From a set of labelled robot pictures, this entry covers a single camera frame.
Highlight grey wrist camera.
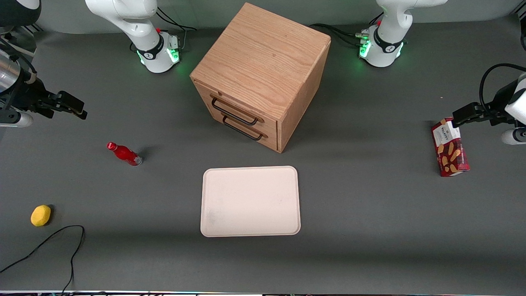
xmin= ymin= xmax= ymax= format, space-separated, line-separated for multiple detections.
xmin=0 ymin=111 xmax=34 ymax=128
xmin=501 ymin=127 xmax=526 ymax=146

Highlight aluminium frame rail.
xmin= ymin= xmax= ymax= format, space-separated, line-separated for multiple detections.
xmin=0 ymin=24 xmax=42 ymax=58

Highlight wooden drawer cabinet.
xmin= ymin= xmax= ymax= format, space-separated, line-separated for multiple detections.
xmin=190 ymin=2 xmax=332 ymax=154

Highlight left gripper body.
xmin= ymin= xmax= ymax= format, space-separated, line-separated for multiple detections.
xmin=490 ymin=73 xmax=526 ymax=126

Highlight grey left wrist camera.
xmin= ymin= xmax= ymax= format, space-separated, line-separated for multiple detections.
xmin=501 ymin=127 xmax=526 ymax=146

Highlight yellow lemon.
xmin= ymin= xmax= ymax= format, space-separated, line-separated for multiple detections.
xmin=30 ymin=205 xmax=52 ymax=227

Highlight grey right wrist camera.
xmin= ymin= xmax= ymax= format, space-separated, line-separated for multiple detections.
xmin=0 ymin=111 xmax=34 ymax=128

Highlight black right arm base cables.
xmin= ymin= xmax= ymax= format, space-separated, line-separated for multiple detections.
xmin=155 ymin=6 xmax=198 ymax=53

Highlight red plastic bottle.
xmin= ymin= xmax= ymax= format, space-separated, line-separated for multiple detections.
xmin=106 ymin=142 xmax=143 ymax=167

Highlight wooden drawer with scuffed handle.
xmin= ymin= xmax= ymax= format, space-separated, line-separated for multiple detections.
xmin=193 ymin=79 xmax=280 ymax=139

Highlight black arm base cables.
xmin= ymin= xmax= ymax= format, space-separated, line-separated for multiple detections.
xmin=309 ymin=12 xmax=385 ymax=48
xmin=155 ymin=6 xmax=198 ymax=53

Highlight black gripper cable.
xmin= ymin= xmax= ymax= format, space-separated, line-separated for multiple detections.
xmin=0 ymin=38 xmax=38 ymax=85
xmin=478 ymin=63 xmax=526 ymax=116

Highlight black left arm base cables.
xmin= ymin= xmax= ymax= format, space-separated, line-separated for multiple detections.
xmin=309 ymin=12 xmax=385 ymax=48

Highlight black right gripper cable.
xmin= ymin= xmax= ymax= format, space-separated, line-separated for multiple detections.
xmin=0 ymin=38 xmax=38 ymax=85

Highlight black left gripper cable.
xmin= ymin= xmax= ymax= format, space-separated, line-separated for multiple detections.
xmin=478 ymin=63 xmax=526 ymax=116

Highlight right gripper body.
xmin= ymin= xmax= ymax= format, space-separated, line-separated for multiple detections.
xmin=0 ymin=77 xmax=58 ymax=120

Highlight red shortbread cookie box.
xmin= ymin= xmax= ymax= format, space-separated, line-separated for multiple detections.
xmin=431 ymin=117 xmax=471 ymax=178

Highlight beige rectangular tray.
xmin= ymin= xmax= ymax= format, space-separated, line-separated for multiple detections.
xmin=200 ymin=166 xmax=301 ymax=238

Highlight thin black table cable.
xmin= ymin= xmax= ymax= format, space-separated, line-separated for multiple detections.
xmin=0 ymin=225 xmax=85 ymax=295

